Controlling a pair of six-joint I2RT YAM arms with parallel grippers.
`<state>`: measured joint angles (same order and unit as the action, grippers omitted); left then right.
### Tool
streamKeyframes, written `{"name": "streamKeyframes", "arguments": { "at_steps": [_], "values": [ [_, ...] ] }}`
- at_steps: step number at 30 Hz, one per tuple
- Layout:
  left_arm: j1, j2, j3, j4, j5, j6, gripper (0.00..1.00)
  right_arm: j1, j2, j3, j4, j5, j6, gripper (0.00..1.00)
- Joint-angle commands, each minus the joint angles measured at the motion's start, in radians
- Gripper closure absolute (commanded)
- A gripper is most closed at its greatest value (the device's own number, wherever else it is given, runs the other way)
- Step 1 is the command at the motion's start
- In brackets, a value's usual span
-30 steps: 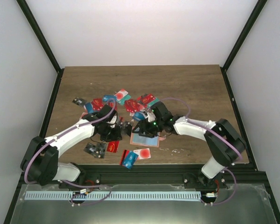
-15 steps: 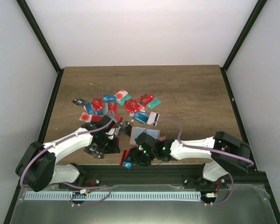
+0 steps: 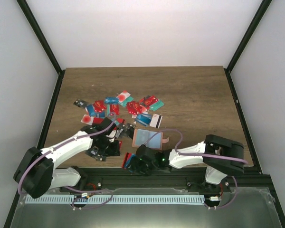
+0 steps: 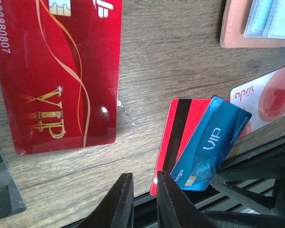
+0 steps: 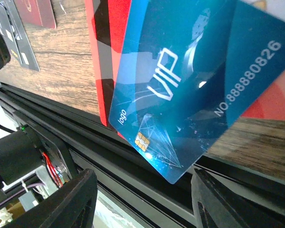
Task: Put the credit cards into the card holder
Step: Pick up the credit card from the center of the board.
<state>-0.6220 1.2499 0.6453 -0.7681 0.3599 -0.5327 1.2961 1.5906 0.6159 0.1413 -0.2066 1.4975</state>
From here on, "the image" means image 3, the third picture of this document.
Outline blue card front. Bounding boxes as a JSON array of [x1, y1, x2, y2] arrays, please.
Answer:
[[127, 153, 135, 167]]

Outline red card black stripe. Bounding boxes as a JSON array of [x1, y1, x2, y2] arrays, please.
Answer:
[[122, 152, 134, 169]]

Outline pink leather card holder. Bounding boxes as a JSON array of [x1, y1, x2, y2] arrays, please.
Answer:
[[132, 129, 169, 150]]

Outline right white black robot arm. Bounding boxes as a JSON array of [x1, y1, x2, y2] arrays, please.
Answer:
[[124, 134, 247, 191]]

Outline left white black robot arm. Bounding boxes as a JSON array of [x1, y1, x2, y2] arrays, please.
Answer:
[[13, 117, 120, 199]]

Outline black cards front left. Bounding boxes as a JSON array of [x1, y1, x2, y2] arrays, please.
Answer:
[[85, 148, 106, 162]]

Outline black cards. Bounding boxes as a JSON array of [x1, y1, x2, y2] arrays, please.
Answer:
[[115, 123, 136, 139], [85, 148, 106, 162]]

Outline black cards centre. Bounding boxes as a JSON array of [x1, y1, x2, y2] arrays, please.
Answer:
[[115, 123, 136, 139]]

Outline white red dot card left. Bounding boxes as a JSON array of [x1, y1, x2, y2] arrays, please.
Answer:
[[80, 114, 94, 125]]

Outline red card middle top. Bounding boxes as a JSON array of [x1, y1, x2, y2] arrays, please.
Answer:
[[109, 104, 120, 116]]

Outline white card black stripe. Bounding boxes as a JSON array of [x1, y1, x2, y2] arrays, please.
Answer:
[[149, 114, 162, 128]]

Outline blue card left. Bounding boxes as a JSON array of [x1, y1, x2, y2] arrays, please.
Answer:
[[85, 104, 95, 116]]

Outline red card left top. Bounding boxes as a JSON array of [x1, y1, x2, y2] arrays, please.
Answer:
[[93, 100, 107, 113]]

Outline blue striped card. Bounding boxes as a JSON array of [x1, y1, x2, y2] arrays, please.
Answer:
[[135, 114, 152, 126]]

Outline blue card top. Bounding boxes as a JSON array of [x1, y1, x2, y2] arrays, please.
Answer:
[[104, 96, 119, 104]]

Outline red card centre top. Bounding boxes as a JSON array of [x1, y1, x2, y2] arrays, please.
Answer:
[[126, 101, 143, 115]]

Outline black card far left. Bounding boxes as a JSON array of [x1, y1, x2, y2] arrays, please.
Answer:
[[73, 99, 89, 109]]

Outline white red circle card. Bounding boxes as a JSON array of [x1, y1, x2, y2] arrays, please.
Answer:
[[116, 90, 131, 103]]

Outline teal card far right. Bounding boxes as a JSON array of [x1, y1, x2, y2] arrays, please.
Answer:
[[150, 99, 164, 112]]

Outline red card far right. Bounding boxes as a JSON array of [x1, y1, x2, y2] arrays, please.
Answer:
[[142, 95, 158, 107]]

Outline black aluminium front rail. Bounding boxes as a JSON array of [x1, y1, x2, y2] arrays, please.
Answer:
[[19, 166, 271, 193]]

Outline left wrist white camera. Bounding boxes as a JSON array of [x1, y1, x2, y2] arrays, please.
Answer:
[[107, 130, 118, 139]]

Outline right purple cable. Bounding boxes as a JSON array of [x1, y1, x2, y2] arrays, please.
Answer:
[[142, 129, 248, 210]]

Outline purple cable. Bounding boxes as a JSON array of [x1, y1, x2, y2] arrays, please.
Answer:
[[18, 112, 117, 210], [142, 129, 248, 210]]

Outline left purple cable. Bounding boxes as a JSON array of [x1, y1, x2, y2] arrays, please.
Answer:
[[18, 112, 117, 210]]

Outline light blue slotted cable duct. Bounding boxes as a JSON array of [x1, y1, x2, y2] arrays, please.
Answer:
[[25, 195, 205, 205]]

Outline black frame left post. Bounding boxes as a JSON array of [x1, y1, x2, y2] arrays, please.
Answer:
[[16, 0, 63, 74]]

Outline black frame post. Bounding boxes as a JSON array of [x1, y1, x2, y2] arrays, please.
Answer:
[[16, 0, 63, 74], [227, 0, 273, 72]]

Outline black frame right post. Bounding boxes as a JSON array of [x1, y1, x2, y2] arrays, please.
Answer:
[[227, 0, 273, 72]]

